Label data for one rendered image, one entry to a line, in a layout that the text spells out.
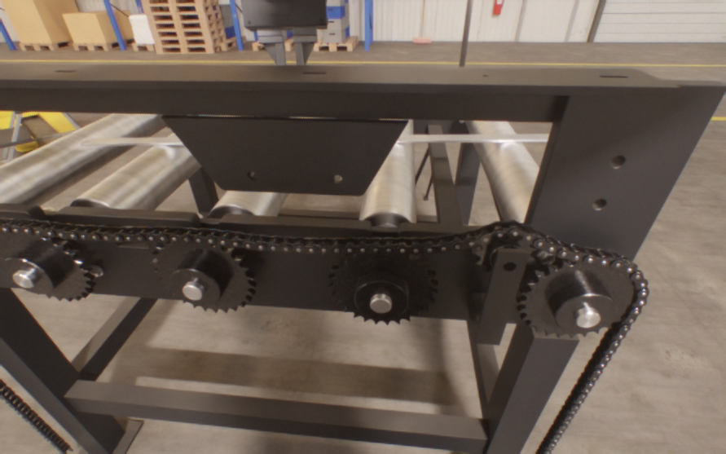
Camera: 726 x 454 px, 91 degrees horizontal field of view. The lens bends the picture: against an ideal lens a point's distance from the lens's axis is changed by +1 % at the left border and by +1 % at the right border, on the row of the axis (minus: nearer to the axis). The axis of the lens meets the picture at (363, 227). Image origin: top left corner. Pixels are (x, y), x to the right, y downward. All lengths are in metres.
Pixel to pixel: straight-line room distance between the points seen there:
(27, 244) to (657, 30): 10.88
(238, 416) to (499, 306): 0.76
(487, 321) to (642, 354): 1.35
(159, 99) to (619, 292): 0.71
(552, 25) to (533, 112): 9.49
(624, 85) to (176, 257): 0.63
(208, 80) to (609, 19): 10.15
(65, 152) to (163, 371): 0.90
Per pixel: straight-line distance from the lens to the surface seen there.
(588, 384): 0.81
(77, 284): 0.82
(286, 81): 0.43
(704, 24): 11.39
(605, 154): 0.56
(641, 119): 0.56
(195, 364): 1.67
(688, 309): 2.24
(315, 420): 1.04
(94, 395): 1.30
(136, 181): 0.93
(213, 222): 0.67
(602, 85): 0.46
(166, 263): 0.66
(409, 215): 0.67
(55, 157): 1.20
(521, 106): 0.52
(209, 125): 0.57
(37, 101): 0.73
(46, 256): 0.80
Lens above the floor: 1.26
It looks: 35 degrees down
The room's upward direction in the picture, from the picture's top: 1 degrees counter-clockwise
